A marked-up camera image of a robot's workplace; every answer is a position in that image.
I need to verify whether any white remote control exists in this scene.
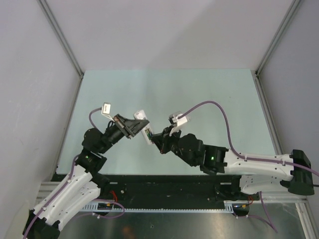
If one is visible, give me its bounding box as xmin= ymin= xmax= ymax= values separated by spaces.
xmin=133 ymin=110 xmax=153 ymax=145

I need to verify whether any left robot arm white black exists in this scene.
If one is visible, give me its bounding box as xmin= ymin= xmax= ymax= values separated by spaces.
xmin=22 ymin=115 xmax=149 ymax=239

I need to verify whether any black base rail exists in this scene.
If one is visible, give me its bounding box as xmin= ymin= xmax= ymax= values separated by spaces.
xmin=49 ymin=174 xmax=265 ymax=210

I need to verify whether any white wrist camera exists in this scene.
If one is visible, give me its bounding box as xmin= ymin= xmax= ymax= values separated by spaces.
xmin=101 ymin=102 xmax=113 ymax=120
xmin=168 ymin=112 xmax=190 ymax=136

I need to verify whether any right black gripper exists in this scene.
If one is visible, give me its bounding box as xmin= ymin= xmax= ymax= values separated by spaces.
xmin=151 ymin=125 xmax=195 ymax=167

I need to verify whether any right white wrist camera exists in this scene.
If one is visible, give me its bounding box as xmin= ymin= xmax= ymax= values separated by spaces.
xmin=168 ymin=112 xmax=190 ymax=136

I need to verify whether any right aluminium frame post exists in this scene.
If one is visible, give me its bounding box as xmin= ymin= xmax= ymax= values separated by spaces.
xmin=255 ymin=0 xmax=304 ymax=77

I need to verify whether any left aluminium frame post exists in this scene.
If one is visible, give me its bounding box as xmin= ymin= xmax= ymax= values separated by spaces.
xmin=37 ymin=0 xmax=84 ymax=79

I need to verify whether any grey slotted cable duct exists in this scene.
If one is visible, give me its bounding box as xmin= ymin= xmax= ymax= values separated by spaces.
xmin=82 ymin=200 xmax=260 ymax=214

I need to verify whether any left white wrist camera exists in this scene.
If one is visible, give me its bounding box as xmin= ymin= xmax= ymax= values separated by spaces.
xmin=101 ymin=102 xmax=113 ymax=120

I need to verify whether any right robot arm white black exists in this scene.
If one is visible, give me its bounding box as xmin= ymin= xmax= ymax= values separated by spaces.
xmin=150 ymin=127 xmax=315 ymax=200

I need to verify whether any aluminium frame post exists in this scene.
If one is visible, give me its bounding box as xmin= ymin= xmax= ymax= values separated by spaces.
xmin=37 ymin=0 xmax=84 ymax=79
xmin=255 ymin=0 xmax=304 ymax=77

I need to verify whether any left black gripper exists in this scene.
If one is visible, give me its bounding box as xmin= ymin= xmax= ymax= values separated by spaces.
xmin=98 ymin=114 xmax=149 ymax=154

